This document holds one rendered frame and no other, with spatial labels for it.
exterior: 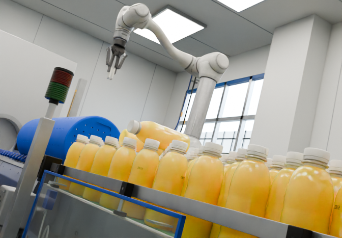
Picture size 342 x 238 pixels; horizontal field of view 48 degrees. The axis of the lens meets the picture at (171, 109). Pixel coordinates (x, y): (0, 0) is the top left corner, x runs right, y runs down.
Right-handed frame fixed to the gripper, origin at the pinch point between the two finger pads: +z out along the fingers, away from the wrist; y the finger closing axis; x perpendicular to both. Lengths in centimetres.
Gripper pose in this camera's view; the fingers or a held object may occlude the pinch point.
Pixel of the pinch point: (111, 73)
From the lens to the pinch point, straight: 224.5
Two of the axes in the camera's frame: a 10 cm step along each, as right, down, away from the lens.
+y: 8.3, 3.1, 4.7
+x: -5.1, 0.8, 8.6
